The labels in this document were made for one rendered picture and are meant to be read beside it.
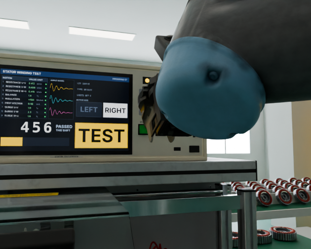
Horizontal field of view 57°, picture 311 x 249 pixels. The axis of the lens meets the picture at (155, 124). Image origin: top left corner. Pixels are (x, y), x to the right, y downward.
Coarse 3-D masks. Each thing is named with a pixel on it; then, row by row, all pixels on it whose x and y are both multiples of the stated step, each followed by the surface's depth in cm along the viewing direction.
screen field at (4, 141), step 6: (0, 138) 52; (6, 138) 53; (12, 138) 53; (18, 138) 53; (24, 138) 54; (30, 138) 54; (36, 138) 54; (42, 138) 55; (48, 138) 55; (54, 138) 55; (60, 138) 55; (66, 138) 56; (0, 144) 52; (6, 144) 53; (12, 144) 53; (18, 144) 53; (24, 144) 54; (30, 144) 54; (36, 144) 54; (42, 144) 54; (48, 144) 55; (54, 144) 55; (60, 144) 55; (66, 144) 56
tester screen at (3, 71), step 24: (0, 72) 53; (24, 72) 55; (48, 72) 56; (0, 96) 53; (24, 96) 54; (48, 96) 55; (72, 96) 57; (96, 96) 58; (120, 96) 60; (0, 120) 53; (24, 120) 54; (48, 120) 55; (72, 120) 56; (96, 120) 58; (120, 120) 59; (72, 144) 56
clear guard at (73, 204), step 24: (0, 192) 51; (24, 192) 51; (48, 192) 51; (72, 192) 51; (96, 192) 51; (0, 216) 33; (24, 216) 33; (48, 216) 33; (72, 216) 33; (96, 216) 34; (120, 216) 35; (96, 240) 32; (120, 240) 32
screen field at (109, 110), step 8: (80, 104) 57; (88, 104) 58; (96, 104) 58; (104, 104) 58; (112, 104) 59; (120, 104) 59; (80, 112) 57; (88, 112) 57; (96, 112) 58; (104, 112) 58; (112, 112) 59; (120, 112) 59
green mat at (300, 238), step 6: (276, 240) 123; (282, 240) 123; (294, 240) 123; (300, 240) 123; (306, 240) 123; (258, 246) 115; (264, 246) 115; (270, 246) 115; (276, 246) 115; (282, 246) 115; (288, 246) 115; (294, 246) 115; (300, 246) 115; (306, 246) 115
